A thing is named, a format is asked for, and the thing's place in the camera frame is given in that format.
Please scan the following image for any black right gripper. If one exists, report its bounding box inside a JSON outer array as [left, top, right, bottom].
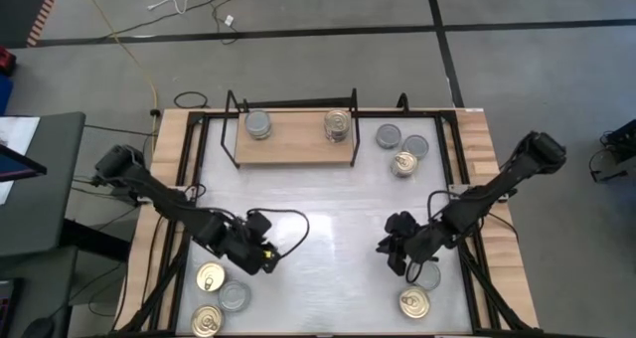
[[375, 212, 457, 278]]

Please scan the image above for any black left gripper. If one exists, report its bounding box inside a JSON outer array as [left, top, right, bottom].
[[205, 210, 283, 275]]

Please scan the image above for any grey desk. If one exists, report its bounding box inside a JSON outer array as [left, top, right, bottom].
[[0, 110, 86, 259], [0, 246, 79, 338]]

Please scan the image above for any black computer mouse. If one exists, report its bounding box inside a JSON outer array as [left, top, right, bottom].
[[22, 316, 56, 338]]

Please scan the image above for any black floor equipment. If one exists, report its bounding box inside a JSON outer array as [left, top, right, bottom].
[[588, 117, 636, 184]]

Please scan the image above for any dark blue screen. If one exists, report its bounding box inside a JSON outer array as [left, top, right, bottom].
[[0, 143, 49, 184]]

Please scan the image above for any white paper sheet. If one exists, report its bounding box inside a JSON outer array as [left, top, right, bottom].
[[0, 115, 41, 205]]

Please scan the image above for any blue object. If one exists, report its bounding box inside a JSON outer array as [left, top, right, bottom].
[[0, 74, 14, 116]]

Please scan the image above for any red object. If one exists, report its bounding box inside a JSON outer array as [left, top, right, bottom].
[[0, 47, 17, 77]]

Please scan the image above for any black mat orange striped edge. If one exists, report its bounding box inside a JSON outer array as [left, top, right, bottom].
[[0, 0, 65, 49]]

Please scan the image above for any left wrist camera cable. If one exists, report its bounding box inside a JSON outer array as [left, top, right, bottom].
[[245, 207, 311, 259]]

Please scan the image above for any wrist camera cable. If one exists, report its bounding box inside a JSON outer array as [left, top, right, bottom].
[[404, 189, 451, 285], [245, 207, 311, 259]]

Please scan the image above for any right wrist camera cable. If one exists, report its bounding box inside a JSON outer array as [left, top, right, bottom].
[[404, 189, 451, 285]]

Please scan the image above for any wooden shelf black frame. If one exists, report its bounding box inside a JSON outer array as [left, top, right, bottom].
[[220, 87, 362, 170]]

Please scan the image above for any black metal table frame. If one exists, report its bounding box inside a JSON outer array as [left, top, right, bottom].
[[112, 91, 541, 338]]

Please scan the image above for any black coiled cable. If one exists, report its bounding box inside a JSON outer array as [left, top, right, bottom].
[[173, 89, 211, 110]]

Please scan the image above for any yellow cable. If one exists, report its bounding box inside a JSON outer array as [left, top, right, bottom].
[[74, 0, 159, 114]]

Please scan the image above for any white floor cable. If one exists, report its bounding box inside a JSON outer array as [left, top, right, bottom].
[[147, 0, 213, 12]]

